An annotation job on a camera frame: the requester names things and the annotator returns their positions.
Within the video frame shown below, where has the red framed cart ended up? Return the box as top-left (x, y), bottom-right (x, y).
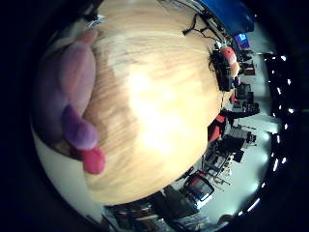
top-left (182, 171), bottom-right (216, 205)

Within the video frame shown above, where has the red and black chair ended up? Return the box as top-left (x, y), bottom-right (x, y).
top-left (208, 113), bottom-right (228, 143)

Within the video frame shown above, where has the black cable on table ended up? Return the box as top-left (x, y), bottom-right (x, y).
top-left (182, 13), bottom-right (223, 43)

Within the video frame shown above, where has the blue panel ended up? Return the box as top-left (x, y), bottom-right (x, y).
top-left (199, 0), bottom-right (256, 36)

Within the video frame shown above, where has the pink and purple plush toy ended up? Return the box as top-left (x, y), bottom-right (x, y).
top-left (32, 29), bottom-right (107, 175)

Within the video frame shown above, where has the black device with orange parts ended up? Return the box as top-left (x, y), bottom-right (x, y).
top-left (209, 46), bottom-right (241, 93)

